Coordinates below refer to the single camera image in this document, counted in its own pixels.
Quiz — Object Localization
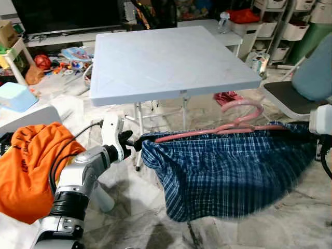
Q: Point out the blue plaid shorts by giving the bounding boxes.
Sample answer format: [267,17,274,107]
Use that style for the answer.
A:
[140,122,319,223]

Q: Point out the orange t-shirt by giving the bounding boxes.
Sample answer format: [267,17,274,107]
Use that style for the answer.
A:
[0,122,87,225]

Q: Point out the pink plastic hanger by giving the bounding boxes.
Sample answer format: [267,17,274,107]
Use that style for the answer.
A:
[154,100,289,144]

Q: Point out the white folding table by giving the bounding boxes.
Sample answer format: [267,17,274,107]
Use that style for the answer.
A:
[89,26,263,172]

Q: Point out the red cloth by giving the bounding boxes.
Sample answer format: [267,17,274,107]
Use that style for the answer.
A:
[214,91,244,107]

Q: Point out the blue printed toy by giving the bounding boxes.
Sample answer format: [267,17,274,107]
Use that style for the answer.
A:
[61,46,95,64]

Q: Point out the brown paper bag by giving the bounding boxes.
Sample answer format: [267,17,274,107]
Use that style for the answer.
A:
[25,67,45,86]

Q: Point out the white tv stand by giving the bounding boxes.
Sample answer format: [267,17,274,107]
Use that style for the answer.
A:
[23,26,128,48]

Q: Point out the orange ball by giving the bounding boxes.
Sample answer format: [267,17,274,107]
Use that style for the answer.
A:
[34,54,52,71]

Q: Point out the light blue plastic tub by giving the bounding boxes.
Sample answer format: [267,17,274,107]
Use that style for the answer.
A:
[0,82,39,113]

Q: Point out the black television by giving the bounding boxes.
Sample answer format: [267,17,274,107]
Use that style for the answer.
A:
[10,0,124,37]

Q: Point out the white low table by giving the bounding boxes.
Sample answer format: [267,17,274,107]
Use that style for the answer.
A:
[178,20,244,57]

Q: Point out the light blue cushion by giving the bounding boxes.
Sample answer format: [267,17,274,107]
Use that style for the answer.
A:
[292,34,332,102]

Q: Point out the white printed bag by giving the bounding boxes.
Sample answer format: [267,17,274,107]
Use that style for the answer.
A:
[251,52,271,78]

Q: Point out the small white side table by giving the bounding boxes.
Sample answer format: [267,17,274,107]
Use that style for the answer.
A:
[0,37,33,86]

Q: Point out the clear water bottle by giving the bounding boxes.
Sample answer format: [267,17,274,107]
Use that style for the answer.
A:
[218,11,232,35]

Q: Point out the white folding chair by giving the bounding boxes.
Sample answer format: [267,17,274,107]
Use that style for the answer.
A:
[261,52,332,122]

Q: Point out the cardboard box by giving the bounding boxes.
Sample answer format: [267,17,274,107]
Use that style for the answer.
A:
[0,20,19,48]

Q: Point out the red folded fabric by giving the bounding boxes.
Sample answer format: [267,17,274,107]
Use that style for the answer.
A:
[228,8,261,25]

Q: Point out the white storage shelf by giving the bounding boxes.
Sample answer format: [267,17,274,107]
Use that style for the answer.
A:
[243,0,314,67]

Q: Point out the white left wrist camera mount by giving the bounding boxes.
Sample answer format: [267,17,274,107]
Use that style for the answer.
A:
[101,115,125,162]

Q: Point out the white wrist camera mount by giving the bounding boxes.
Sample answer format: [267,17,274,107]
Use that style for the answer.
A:
[101,115,125,162]
[309,104,332,136]

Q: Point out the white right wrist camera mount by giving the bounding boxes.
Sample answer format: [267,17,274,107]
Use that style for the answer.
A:
[309,104,332,136]

